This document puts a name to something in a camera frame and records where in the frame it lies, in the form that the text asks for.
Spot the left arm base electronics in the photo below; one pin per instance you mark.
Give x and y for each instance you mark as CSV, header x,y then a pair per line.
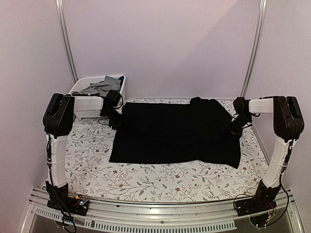
x,y
77,205

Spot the left aluminium frame post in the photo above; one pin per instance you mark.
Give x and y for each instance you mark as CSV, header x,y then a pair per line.
x,y
65,38

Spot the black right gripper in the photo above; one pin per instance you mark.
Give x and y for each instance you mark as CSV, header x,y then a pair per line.
x,y
228,126

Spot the blue garment in bin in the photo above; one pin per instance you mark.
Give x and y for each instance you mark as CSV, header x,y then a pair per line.
x,y
121,79

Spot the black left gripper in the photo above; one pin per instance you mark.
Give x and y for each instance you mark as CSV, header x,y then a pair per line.
x,y
116,126

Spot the floral tablecloth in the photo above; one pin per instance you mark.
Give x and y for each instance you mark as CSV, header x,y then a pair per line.
x,y
88,169

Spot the black t-shirt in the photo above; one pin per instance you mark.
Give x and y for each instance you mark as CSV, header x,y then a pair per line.
x,y
162,133

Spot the grey garment in bin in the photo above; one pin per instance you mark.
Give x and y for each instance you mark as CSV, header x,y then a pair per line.
x,y
97,86

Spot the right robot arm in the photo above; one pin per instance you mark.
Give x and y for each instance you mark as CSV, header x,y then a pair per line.
x,y
288,124

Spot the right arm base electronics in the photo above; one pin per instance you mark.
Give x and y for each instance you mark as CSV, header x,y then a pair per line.
x,y
260,210

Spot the white plastic laundry bin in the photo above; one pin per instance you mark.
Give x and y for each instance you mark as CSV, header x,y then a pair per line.
x,y
90,106

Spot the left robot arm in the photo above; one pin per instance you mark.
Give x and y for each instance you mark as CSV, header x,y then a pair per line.
x,y
58,122

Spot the aluminium frame post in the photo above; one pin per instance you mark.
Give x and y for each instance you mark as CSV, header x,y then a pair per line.
x,y
65,38
255,47

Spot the aluminium front rail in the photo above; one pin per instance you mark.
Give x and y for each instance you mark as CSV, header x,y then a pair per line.
x,y
115,216

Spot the right aluminium frame post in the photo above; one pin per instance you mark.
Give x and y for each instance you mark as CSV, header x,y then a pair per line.
x,y
255,47

